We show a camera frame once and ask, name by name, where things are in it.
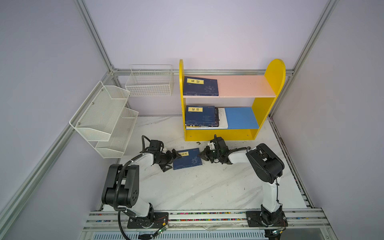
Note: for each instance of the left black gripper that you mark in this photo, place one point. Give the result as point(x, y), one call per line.
point(170, 157)

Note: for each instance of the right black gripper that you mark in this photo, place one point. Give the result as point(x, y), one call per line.
point(205, 153)

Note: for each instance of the white book brown bars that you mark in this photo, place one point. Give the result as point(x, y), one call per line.
point(221, 121)

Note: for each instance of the navy book yellow label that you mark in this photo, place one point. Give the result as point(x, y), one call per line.
point(200, 116)

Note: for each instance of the navy bagua book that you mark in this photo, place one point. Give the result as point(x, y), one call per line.
point(194, 86)

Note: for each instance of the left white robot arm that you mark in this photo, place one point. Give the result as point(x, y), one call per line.
point(122, 186)

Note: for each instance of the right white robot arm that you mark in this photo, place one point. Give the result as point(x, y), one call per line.
point(267, 166)

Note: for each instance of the yellow pink blue bookshelf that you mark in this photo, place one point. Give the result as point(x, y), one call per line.
point(248, 100)

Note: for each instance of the white mesh two-tier rack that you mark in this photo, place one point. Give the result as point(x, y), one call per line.
point(105, 121)

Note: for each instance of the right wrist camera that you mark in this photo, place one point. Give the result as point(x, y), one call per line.
point(211, 146)

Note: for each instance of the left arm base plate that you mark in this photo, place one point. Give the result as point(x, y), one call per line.
point(154, 220)

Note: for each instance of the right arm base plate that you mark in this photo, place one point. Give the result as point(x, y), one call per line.
point(266, 219)

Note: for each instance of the white wire basket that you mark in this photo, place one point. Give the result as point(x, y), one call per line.
point(150, 81)

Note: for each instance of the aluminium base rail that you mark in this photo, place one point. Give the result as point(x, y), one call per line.
point(296, 224)

